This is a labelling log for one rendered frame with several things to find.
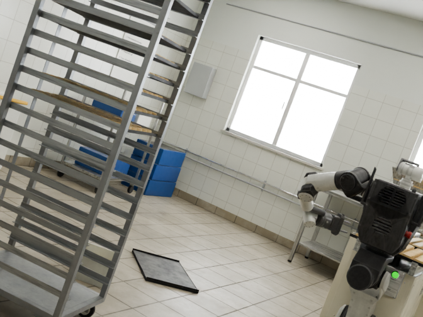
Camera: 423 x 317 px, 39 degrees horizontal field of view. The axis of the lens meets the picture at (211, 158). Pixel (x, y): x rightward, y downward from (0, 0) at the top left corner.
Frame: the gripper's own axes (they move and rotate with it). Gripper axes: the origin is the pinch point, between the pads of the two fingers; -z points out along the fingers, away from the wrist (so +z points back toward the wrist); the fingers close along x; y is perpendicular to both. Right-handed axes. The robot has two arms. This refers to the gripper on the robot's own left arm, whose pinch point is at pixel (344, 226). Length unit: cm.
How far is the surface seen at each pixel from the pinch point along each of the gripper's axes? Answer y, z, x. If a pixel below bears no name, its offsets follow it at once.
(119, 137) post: -27, 138, 10
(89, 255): 18, 125, -59
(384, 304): -39.1, -13.6, -26.5
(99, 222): 19, 126, -40
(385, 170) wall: 298, -211, 37
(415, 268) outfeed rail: -46.4, -16.6, -2.8
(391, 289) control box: -41.9, -12.1, -17.1
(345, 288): -24.1, 1.0, -27.6
